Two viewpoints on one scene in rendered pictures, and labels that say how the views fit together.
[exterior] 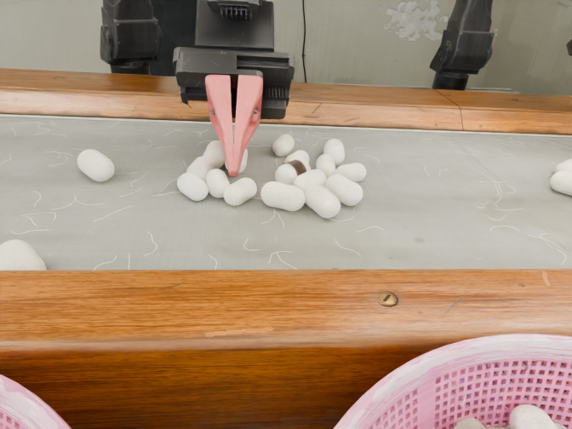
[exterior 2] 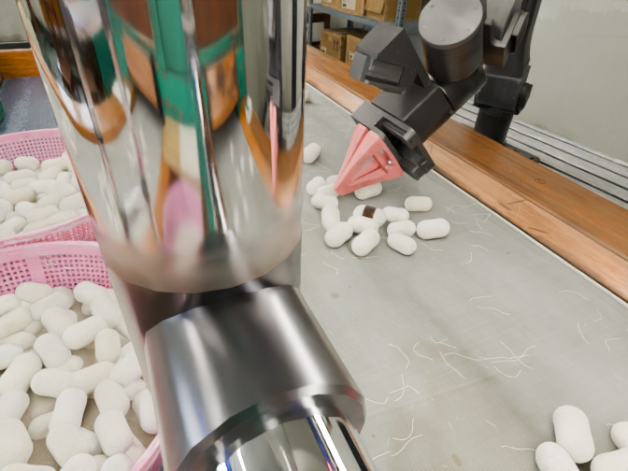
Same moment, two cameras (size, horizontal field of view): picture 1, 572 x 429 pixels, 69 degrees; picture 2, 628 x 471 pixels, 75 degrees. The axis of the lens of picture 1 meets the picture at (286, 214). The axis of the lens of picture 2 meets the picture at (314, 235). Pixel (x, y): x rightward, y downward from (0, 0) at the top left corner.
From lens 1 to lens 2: 0.39 m
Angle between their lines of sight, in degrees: 58
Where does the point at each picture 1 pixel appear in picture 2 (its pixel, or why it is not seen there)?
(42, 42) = (593, 77)
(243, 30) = (400, 101)
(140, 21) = (504, 78)
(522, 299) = not seen: hidden behind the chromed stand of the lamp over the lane
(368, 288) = not seen: hidden behind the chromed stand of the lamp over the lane
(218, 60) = (371, 116)
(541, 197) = (519, 405)
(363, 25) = not seen: outside the picture
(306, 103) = (512, 192)
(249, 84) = (370, 138)
